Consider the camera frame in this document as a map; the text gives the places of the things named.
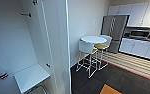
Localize white wardrobe door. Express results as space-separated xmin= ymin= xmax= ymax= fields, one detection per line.
xmin=34 ymin=0 xmax=73 ymax=94

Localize small black side hook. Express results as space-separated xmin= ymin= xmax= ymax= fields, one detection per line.
xmin=45 ymin=62 xmax=52 ymax=69

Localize stainless steel refrigerator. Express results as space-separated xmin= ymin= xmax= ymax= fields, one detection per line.
xmin=100 ymin=14 xmax=131 ymax=54

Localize white wardrobe shelf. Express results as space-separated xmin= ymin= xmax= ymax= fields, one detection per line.
xmin=12 ymin=63 xmax=52 ymax=94

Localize metal door hinge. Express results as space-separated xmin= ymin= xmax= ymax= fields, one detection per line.
xmin=32 ymin=0 xmax=39 ymax=6

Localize white wardrobe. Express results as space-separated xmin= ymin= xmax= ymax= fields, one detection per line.
xmin=0 ymin=0 xmax=54 ymax=94

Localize white kitchen counter cabinets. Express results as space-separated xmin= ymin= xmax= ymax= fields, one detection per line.
xmin=118 ymin=36 xmax=150 ymax=63

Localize black microwave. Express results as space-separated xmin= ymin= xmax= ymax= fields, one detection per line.
xmin=129 ymin=29 xmax=150 ymax=39

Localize white upper kitchen cabinets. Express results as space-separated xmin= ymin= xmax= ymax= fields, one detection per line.
xmin=107 ymin=1 xmax=150 ymax=29

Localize yellow wire-leg chair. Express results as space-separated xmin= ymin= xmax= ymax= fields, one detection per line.
xmin=90 ymin=43 xmax=111 ymax=71

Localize white wall switch panel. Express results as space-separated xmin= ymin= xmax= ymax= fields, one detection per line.
xmin=91 ymin=17 xmax=99 ymax=34

